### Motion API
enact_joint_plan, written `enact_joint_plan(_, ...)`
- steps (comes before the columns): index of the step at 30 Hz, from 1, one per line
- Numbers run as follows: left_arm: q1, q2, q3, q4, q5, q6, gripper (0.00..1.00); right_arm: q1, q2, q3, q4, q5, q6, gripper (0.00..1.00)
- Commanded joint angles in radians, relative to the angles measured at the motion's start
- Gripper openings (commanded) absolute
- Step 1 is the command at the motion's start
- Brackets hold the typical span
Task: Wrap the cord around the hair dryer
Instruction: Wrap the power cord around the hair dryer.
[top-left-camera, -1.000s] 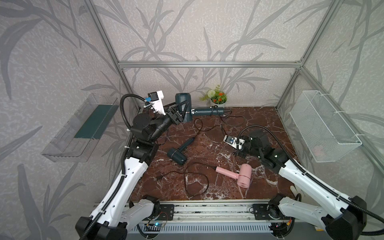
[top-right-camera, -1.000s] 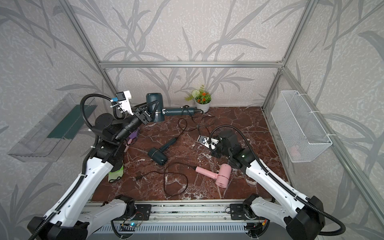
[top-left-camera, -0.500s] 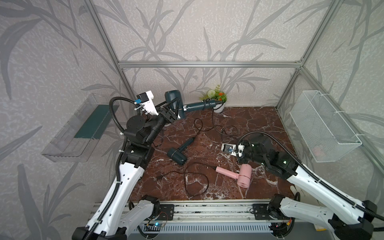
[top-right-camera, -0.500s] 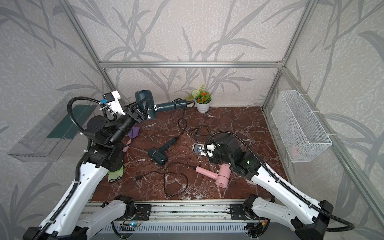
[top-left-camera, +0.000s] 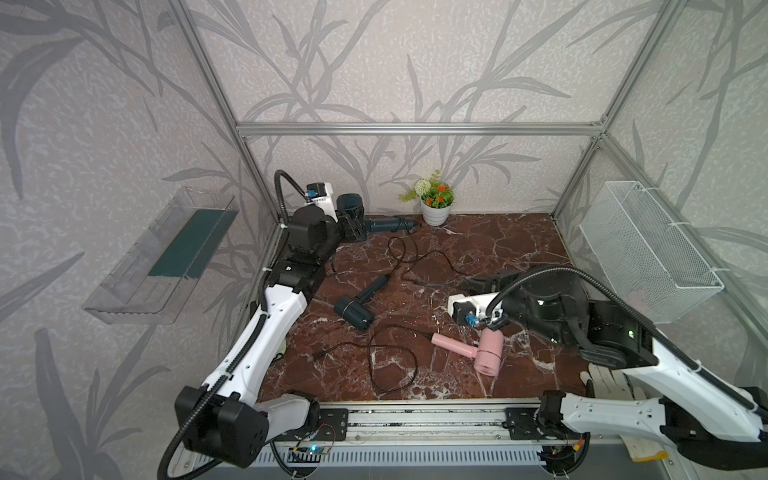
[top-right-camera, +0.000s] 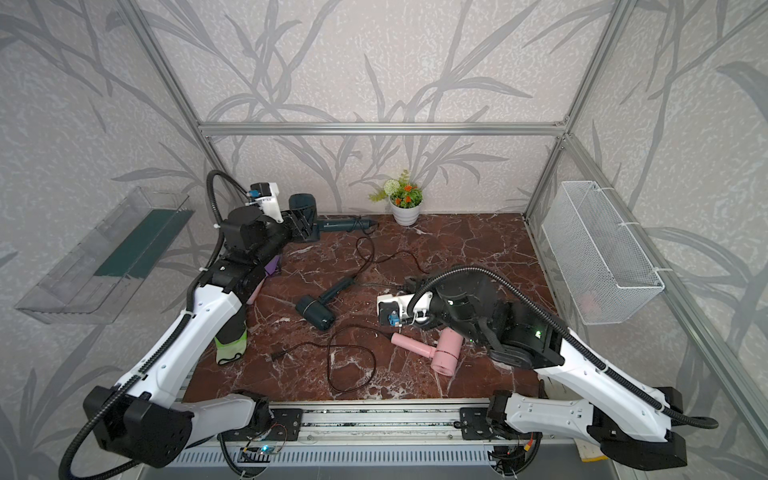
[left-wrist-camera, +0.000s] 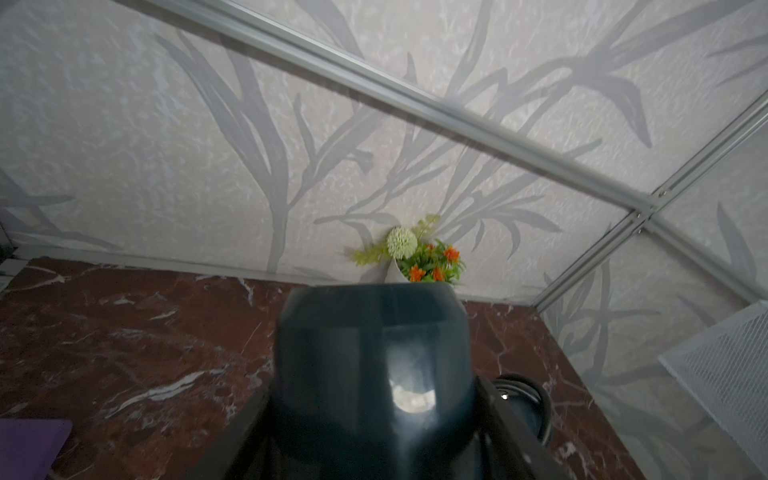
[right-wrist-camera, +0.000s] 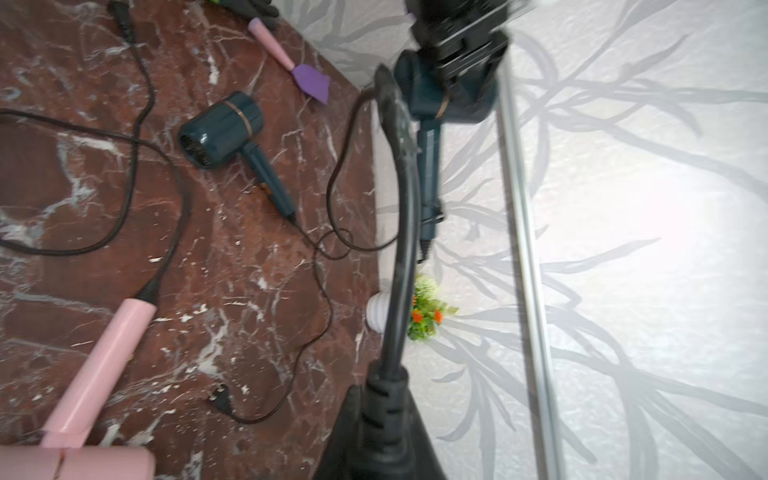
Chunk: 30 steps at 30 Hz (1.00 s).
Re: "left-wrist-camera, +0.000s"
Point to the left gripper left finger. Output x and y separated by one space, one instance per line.
244 449

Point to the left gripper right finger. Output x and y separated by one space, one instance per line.
519 454

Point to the dark green hair dryer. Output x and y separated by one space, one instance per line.
374 382

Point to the purple pink spatula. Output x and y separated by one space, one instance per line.
29 447

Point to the white pot artificial flowers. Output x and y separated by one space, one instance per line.
415 254

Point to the white wire mesh basket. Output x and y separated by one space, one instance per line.
724 368

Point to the horizontal aluminium frame bar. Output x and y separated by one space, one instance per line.
240 23

